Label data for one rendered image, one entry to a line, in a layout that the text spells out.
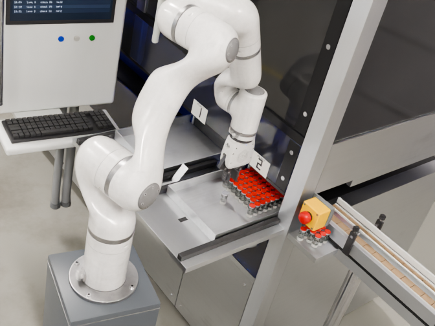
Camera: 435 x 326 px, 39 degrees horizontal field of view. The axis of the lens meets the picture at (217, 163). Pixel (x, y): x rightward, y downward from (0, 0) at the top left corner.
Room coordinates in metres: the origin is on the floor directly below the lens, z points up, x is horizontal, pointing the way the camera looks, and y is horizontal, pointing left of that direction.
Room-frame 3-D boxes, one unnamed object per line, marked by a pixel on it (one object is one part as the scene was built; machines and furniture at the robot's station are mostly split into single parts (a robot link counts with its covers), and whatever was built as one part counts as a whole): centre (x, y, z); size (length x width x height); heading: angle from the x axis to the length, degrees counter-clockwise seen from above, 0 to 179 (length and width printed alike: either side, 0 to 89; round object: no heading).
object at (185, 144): (1.86, 0.17, 0.90); 0.34 x 0.26 x 0.04; 136
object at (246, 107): (1.62, -0.05, 1.25); 0.09 x 0.08 x 0.13; 58
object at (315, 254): (1.56, -0.38, 0.87); 0.14 x 0.13 x 0.02; 136
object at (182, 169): (1.64, 0.15, 0.91); 0.14 x 0.03 x 0.06; 137
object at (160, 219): (1.69, 0.10, 0.87); 0.70 x 0.48 x 0.02; 46
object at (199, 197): (1.63, -0.07, 0.90); 0.34 x 0.26 x 0.04; 136
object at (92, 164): (1.20, 0.25, 1.16); 0.19 x 0.12 x 0.24; 58
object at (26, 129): (1.92, 0.61, 0.82); 0.40 x 0.14 x 0.02; 128
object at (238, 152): (1.62, -0.05, 1.11); 0.10 x 0.07 x 0.11; 136
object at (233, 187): (1.66, -0.10, 0.90); 0.18 x 0.02 x 0.05; 46
